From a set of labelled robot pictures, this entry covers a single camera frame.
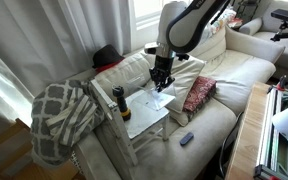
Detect black yellow torch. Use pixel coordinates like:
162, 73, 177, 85
112, 86, 131, 121

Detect wooden stair steps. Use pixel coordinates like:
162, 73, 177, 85
0, 118, 85, 180

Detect black camera on stand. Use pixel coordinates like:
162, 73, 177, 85
271, 9, 288, 42

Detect large beige cushion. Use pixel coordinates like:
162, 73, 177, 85
163, 56, 206, 126

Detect white grey curtain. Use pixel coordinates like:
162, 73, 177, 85
0, 0, 130, 125

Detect red patterned cushion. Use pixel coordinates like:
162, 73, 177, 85
183, 76, 217, 113

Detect aluminium frame rig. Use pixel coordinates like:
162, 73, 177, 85
253, 86, 288, 180

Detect black remote control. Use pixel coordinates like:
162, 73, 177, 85
180, 132, 194, 146

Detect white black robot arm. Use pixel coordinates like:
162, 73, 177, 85
144, 0, 230, 92

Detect small white wooden chair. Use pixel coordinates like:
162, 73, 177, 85
91, 80, 169, 165

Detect floral colourful cushion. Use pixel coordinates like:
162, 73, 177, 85
203, 9, 236, 35

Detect black fedora hat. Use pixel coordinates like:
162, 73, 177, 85
93, 44, 123, 68

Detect white window frame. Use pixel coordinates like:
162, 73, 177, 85
128, 0, 164, 50

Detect beige sofa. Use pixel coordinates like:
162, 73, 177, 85
77, 26, 284, 180

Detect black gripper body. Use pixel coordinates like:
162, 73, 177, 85
149, 56, 174, 84

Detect light wooden table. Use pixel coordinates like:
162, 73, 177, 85
225, 82, 269, 180

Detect grey white patterned blanket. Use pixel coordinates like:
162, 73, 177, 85
30, 80, 104, 168

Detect clear acrylic box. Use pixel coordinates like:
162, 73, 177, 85
126, 87, 175, 111

